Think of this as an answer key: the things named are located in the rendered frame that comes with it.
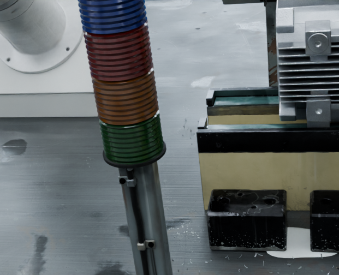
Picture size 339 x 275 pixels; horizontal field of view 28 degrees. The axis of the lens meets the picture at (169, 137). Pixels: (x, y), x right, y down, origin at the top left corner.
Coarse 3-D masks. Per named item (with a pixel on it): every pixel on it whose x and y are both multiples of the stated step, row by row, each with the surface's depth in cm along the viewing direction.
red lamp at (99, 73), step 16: (128, 32) 60; (144, 32) 61; (96, 48) 61; (112, 48) 60; (128, 48) 61; (144, 48) 62; (96, 64) 62; (112, 64) 61; (128, 64) 61; (144, 64) 62; (112, 80) 62
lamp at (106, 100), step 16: (96, 80) 63; (128, 80) 62; (144, 80) 63; (96, 96) 65; (112, 96) 63; (128, 96) 63; (144, 96) 63; (112, 112) 64; (128, 112) 63; (144, 112) 64
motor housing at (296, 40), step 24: (288, 0) 85; (312, 0) 85; (336, 0) 84; (336, 24) 83; (288, 48) 83; (336, 48) 83; (288, 72) 85; (312, 72) 84; (336, 72) 84; (288, 96) 86; (312, 96) 85; (336, 96) 86; (336, 120) 90
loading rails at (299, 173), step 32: (224, 96) 104; (256, 96) 103; (224, 128) 95; (256, 128) 92; (288, 128) 91; (320, 128) 90; (224, 160) 94; (256, 160) 93; (288, 160) 92; (320, 160) 91; (288, 192) 95
